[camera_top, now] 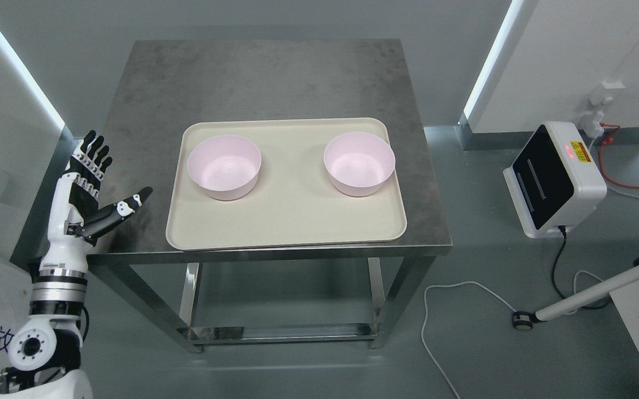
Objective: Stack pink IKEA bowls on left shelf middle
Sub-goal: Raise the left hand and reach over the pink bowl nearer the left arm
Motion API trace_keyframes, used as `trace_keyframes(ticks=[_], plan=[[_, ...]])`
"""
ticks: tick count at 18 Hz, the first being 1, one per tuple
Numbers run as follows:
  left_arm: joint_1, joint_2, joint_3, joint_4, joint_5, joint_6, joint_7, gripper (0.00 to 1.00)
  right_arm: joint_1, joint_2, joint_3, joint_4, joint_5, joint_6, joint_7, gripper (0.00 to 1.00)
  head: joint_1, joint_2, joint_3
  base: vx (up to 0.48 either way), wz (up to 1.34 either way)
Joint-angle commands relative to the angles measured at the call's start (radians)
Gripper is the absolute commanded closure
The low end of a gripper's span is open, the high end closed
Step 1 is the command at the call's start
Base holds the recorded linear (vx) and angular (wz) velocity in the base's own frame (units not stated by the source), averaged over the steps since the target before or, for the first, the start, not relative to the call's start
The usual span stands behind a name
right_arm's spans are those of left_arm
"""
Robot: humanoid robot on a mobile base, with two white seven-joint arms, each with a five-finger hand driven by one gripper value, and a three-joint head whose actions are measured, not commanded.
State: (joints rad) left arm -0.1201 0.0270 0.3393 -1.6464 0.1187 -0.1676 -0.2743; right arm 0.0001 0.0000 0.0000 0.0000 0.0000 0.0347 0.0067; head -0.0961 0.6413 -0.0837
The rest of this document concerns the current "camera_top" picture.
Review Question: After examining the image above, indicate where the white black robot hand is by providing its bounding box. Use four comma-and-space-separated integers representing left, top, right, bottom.
39, 130, 153, 274

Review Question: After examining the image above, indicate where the pink bowl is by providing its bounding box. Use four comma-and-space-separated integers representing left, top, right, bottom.
187, 135, 263, 201
323, 131, 397, 197

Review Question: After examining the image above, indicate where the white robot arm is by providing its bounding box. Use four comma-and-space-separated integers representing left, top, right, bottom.
0, 268, 93, 398

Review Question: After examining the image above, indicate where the steel table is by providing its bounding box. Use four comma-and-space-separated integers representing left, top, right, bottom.
89, 39, 453, 354

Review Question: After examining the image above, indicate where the beige plastic tray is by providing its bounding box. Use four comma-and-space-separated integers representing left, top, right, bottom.
166, 117, 407, 252

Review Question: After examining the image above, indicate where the white stand leg with caster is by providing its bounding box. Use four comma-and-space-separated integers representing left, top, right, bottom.
512, 265, 639, 331

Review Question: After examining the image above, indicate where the white black device box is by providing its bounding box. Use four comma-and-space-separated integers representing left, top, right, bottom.
503, 121, 607, 238

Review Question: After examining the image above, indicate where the white floor cable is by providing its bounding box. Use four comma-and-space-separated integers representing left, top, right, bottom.
421, 270, 608, 399

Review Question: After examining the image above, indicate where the black power cable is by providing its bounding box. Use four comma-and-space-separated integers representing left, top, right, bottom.
551, 225, 608, 309

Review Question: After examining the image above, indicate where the red cable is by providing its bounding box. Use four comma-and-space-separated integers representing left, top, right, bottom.
598, 123, 639, 195

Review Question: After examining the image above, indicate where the white wall plug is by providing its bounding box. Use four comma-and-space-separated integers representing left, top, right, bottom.
580, 80, 625, 140

